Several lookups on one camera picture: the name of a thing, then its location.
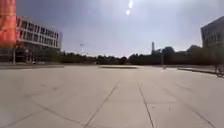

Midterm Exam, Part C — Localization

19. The row of trees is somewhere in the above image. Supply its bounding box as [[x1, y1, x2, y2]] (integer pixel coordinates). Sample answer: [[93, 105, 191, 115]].
[[49, 44, 224, 66]]

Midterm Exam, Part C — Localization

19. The bicycle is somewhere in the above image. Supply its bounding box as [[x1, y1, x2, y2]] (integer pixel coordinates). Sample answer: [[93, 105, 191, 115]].
[[214, 63, 224, 78]]

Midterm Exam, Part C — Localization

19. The building with orange facade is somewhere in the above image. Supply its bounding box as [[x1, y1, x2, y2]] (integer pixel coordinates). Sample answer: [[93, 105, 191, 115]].
[[0, 0, 64, 65]]

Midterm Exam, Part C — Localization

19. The lamp pole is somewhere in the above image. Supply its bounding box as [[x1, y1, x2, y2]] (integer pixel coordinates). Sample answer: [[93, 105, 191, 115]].
[[79, 43, 85, 56]]

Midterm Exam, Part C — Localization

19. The grey building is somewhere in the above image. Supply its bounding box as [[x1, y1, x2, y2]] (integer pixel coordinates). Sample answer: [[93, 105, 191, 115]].
[[200, 15, 224, 49]]

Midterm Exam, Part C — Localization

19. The low raised kerb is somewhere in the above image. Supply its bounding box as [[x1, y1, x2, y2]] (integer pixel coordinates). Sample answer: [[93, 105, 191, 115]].
[[177, 67, 221, 76]]

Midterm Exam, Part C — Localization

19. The tall tower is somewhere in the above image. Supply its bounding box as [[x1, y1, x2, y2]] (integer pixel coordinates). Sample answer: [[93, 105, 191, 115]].
[[151, 41, 156, 55]]

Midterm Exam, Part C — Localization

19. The grey paved plaza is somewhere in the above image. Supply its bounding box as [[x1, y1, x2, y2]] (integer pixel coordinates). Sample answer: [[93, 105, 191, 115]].
[[0, 64, 224, 128]]

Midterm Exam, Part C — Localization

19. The low raised platform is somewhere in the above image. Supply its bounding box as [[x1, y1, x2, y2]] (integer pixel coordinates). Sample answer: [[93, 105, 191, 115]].
[[98, 65, 139, 70]]

